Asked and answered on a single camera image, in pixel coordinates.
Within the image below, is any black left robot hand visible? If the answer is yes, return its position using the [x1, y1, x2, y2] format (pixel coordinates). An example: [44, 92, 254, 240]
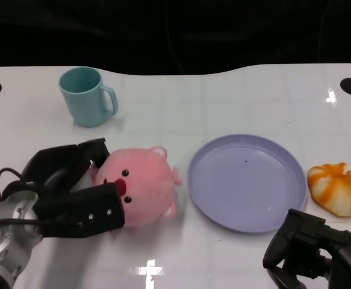
[21, 137, 125, 239]

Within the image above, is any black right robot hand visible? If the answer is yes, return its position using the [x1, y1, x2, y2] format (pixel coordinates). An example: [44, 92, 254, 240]
[262, 208, 351, 289]

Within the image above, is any pink plush beaver doll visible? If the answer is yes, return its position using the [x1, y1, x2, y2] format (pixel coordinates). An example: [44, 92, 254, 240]
[89, 146, 184, 238]

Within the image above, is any lavender plastic plate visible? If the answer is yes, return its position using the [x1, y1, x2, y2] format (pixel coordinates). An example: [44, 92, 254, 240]
[187, 134, 308, 234]

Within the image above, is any orange striped toy bun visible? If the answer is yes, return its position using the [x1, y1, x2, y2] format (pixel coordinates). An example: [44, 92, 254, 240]
[306, 162, 351, 217]

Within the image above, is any light blue plastic mug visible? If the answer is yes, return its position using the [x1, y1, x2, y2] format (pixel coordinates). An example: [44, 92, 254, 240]
[58, 67, 119, 128]

